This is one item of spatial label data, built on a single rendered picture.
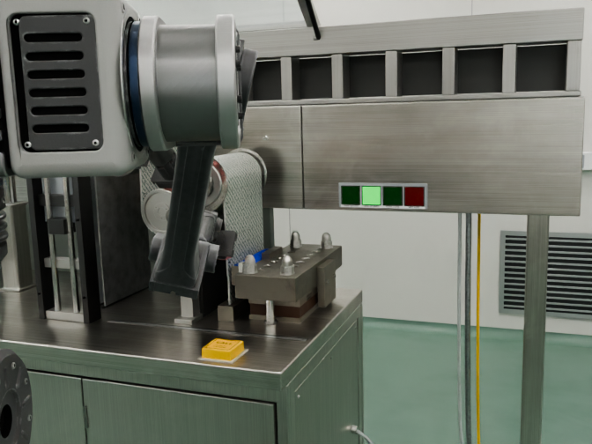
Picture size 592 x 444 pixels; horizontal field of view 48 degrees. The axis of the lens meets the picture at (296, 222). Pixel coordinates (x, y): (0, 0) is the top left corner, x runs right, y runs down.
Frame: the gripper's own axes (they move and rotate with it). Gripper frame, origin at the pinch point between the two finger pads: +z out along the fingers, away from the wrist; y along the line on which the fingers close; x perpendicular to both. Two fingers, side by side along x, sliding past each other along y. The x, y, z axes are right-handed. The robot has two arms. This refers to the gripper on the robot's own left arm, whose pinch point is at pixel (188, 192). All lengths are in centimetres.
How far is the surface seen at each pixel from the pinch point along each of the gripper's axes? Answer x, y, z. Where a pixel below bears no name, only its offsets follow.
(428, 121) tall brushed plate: 36, 52, 18
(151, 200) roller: 0.7, -14.0, 5.2
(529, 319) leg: 4, 79, 69
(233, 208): 2.5, 7.3, 10.7
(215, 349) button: -37.7, 17.2, 4.0
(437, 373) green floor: 41, 30, 233
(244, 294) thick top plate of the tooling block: -18.5, 13.7, 17.2
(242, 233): -0.1, 7.3, 19.2
